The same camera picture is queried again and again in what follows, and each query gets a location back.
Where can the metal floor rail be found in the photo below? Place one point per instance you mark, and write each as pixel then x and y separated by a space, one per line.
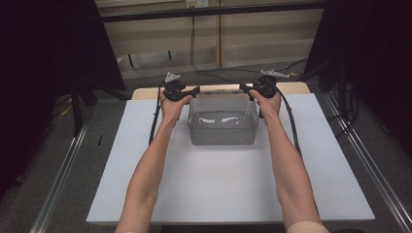
pixel 61 174
pixel 369 161

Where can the person's left hand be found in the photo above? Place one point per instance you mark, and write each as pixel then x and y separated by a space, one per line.
pixel 171 111

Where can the long wooden cabinet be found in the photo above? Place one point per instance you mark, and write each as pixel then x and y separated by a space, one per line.
pixel 259 32

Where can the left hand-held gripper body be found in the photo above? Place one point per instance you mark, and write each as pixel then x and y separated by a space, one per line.
pixel 173 90

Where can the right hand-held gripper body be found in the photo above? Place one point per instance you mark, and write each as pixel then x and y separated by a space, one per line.
pixel 267 85

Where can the clear grey plastic box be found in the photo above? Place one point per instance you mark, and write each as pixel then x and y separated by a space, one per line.
pixel 223 132

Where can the wooden table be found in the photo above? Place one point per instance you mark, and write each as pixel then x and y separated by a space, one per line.
pixel 142 93

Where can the black curtain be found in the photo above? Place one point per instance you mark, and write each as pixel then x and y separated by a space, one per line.
pixel 372 58
pixel 39 64

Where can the person's right hand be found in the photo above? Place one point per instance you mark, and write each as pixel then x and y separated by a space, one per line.
pixel 270 106

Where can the beige sleeve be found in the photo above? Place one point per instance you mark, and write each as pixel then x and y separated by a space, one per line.
pixel 307 227

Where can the clear grey box lid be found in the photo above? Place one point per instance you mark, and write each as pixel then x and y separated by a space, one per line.
pixel 220 92

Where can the white wall power outlet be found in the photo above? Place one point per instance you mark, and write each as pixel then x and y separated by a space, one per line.
pixel 197 3

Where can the black metal stand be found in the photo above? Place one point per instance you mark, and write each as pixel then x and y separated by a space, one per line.
pixel 77 106

